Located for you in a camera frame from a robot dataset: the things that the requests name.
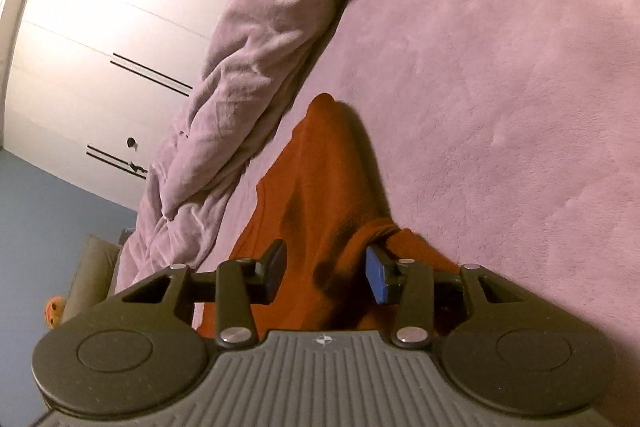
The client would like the rust orange button-up shirt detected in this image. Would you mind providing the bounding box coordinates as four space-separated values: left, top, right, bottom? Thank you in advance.
230 93 458 337

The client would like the orange plush toy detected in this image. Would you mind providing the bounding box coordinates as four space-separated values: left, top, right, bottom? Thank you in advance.
43 296 66 329

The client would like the mauve fleece bed sheet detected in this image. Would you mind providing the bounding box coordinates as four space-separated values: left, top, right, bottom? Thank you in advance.
192 0 640 427

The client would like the crumpled mauve blanket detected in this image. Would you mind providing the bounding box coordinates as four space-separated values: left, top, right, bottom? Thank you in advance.
115 0 343 291

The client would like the white wardrobe with dark handles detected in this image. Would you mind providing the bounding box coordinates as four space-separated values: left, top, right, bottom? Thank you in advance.
1 0 229 209

